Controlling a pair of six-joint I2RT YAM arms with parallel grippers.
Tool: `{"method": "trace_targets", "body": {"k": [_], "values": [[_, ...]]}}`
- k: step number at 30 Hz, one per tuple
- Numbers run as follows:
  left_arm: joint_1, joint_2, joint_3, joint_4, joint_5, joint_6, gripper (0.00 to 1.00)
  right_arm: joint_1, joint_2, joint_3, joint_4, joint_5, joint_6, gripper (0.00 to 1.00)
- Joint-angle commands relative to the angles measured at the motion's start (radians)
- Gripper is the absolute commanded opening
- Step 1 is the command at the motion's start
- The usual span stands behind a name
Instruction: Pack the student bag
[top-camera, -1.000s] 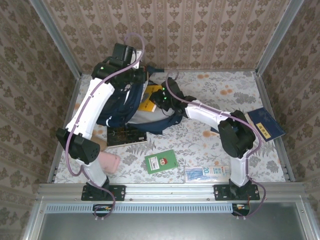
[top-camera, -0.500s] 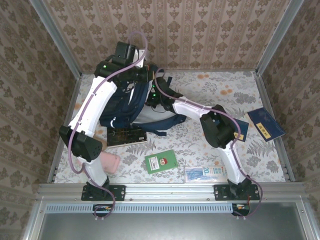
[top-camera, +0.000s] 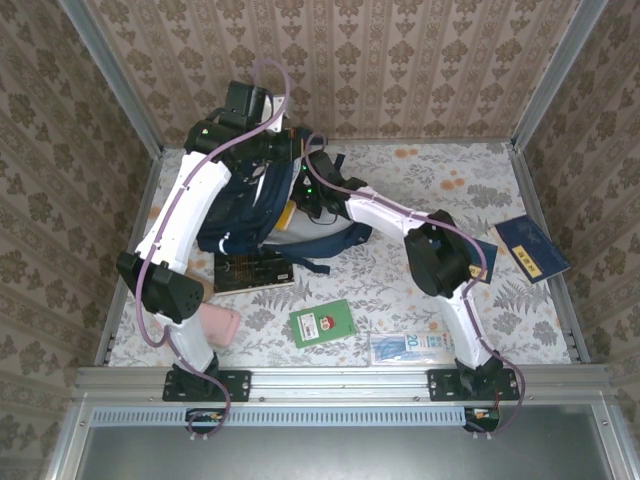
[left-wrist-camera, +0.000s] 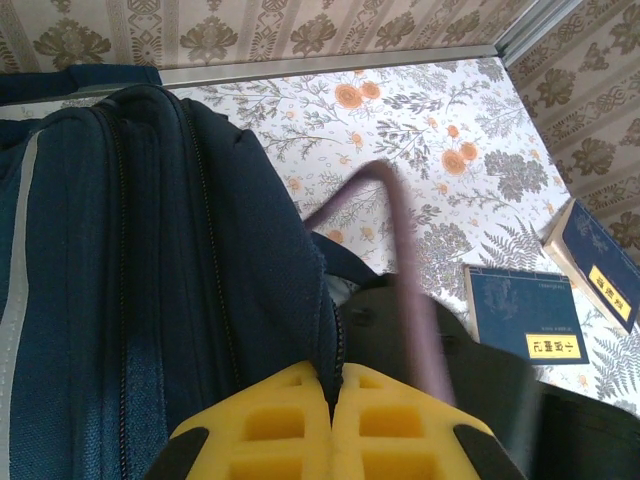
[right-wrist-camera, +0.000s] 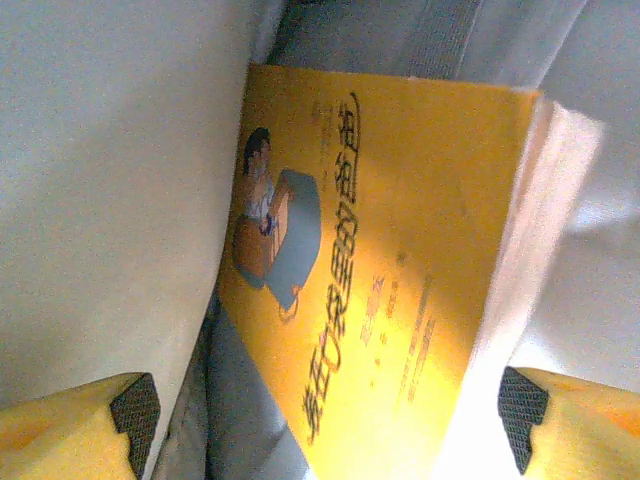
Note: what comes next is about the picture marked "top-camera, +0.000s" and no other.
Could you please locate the yellow paperback book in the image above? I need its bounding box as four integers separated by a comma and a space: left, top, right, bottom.
272, 199, 296, 232

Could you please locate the navy blue student backpack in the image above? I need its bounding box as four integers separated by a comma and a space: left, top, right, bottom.
196, 128, 374, 275

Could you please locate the black book gold print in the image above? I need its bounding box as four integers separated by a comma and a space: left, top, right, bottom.
213, 249, 296, 295

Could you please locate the green notebook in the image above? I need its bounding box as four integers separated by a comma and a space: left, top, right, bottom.
289, 298, 358, 350

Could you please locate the pink pencil case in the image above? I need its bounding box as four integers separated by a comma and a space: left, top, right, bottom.
152, 303, 241, 348

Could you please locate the clear plastic stationery pack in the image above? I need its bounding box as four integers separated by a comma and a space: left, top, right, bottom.
368, 329, 459, 366

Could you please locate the floral table cloth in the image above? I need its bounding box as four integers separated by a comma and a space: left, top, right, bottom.
107, 142, 574, 369

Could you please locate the black connector board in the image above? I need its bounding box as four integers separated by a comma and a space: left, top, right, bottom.
463, 406, 502, 433
185, 407, 232, 435

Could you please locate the grey metal panel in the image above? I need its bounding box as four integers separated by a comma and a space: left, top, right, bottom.
47, 404, 631, 480

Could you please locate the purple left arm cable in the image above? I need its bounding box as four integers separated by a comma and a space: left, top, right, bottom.
137, 58, 292, 441

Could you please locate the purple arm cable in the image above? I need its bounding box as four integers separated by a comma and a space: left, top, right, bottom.
137, 58, 292, 441
303, 132, 526, 440

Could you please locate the aluminium frame post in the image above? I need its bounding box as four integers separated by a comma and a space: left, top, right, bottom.
510, 0, 610, 151
58, 0, 165, 157

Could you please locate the aluminium table side rail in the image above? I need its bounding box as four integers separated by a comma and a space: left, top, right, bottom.
94, 147, 166, 369
507, 142, 589, 364

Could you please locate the aluminium table end rail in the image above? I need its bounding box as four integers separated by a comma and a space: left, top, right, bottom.
162, 138, 514, 150

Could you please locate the aluminium mounting rail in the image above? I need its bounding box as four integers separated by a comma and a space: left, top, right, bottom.
77, 367, 614, 407

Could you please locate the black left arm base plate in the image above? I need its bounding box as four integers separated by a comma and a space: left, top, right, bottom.
162, 368, 252, 404

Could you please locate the light blue slotted cable duct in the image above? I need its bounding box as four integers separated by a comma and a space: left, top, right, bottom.
89, 405, 504, 428

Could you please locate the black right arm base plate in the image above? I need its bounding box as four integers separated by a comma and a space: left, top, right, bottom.
427, 368, 521, 403

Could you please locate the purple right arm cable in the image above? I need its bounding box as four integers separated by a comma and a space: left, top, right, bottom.
303, 132, 526, 440

